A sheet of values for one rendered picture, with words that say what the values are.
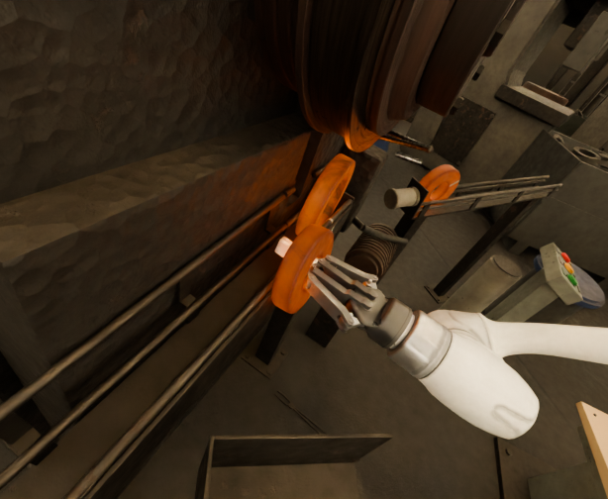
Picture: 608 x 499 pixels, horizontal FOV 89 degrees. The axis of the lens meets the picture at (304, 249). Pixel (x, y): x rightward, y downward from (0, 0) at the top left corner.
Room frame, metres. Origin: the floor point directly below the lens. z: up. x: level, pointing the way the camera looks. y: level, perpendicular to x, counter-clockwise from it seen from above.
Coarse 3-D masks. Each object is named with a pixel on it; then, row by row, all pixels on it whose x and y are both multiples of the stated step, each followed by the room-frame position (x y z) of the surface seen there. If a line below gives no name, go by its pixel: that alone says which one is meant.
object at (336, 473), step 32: (224, 448) 0.10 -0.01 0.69; (256, 448) 0.12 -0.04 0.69; (288, 448) 0.13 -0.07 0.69; (320, 448) 0.14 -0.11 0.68; (352, 448) 0.16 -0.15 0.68; (224, 480) 0.10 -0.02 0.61; (256, 480) 0.11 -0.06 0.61; (288, 480) 0.12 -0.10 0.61; (320, 480) 0.14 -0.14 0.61; (352, 480) 0.15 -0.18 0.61
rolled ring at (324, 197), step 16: (336, 160) 0.53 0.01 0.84; (352, 160) 0.56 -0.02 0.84; (320, 176) 0.49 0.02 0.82; (336, 176) 0.50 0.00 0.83; (320, 192) 0.47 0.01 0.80; (336, 192) 0.60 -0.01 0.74; (304, 208) 0.46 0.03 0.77; (320, 208) 0.46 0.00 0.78; (304, 224) 0.46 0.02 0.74; (320, 224) 0.54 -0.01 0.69
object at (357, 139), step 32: (320, 0) 0.34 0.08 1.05; (352, 0) 0.33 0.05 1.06; (384, 0) 0.32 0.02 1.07; (320, 32) 0.35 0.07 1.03; (352, 32) 0.34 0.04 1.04; (320, 64) 0.36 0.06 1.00; (352, 64) 0.35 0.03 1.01; (320, 96) 0.39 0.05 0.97; (352, 96) 0.35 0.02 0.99; (352, 128) 0.39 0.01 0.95
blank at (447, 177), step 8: (440, 168) 0.93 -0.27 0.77; (448, 168) 0.94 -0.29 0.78; (424, 176) 0.92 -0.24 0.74; (432, 176) 0.91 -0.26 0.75; (440, 176) 0.91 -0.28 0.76; (448, 176) 0.93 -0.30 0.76; (456, 176) 0.96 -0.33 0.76; (424, 184) 0.90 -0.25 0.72; (432, 184) 0.90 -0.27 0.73; (440, 184) 0.99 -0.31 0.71; (448, 184) 0.96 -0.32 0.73; (456, 184) 0.99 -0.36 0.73; (432, 192) 0.98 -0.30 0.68; (440, 192) 0.97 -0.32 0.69; (448, 192) 0.97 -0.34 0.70; (424, 200) 0.91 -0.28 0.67; (432, 200) 0.94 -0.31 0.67
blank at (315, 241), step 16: (304, 240) 0.36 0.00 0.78; (320, 240) 0.37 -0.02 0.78; (288, 256) 0.33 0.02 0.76; (304, 256) 0.34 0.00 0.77; (320, 256) 0.40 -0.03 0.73; (288, 272) 0.32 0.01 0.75; (304, 272) 0.34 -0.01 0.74; (272, 288) 0.31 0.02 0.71; (288, 288) 0.31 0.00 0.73; (304, 288) 0.36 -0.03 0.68; (288, 304) 0.30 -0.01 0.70
